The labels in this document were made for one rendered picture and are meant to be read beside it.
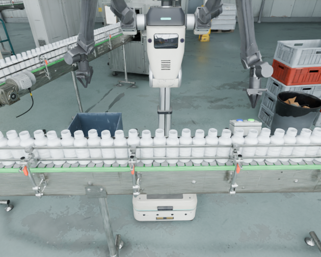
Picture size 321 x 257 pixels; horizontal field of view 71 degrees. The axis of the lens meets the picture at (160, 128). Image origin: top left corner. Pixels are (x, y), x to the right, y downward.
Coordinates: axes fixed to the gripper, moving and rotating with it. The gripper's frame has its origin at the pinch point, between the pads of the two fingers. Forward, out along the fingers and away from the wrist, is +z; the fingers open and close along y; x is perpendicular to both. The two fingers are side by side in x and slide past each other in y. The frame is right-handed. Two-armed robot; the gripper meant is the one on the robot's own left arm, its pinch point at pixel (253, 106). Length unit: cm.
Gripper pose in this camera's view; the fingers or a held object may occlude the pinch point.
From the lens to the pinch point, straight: 123.9
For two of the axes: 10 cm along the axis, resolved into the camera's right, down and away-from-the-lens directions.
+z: 0.2, 9.8, 2.1
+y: 10.0, -0.2, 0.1
